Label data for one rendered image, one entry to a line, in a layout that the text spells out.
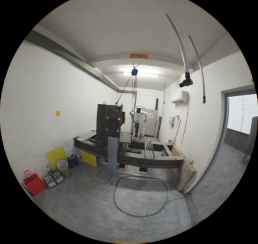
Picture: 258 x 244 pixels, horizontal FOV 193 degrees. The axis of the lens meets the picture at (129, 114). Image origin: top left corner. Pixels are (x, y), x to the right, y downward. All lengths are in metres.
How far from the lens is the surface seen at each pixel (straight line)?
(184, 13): 1.41
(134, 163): 1.79
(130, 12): 1.37
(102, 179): 1.95
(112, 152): 1.51
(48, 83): 1.70
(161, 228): 1.72
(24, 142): 1.71
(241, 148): 8.06
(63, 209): 1.81
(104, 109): 1.47
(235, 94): 1.51
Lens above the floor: 1.59
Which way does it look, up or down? 5 degrees down
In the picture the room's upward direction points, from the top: 6 degrees clockwise
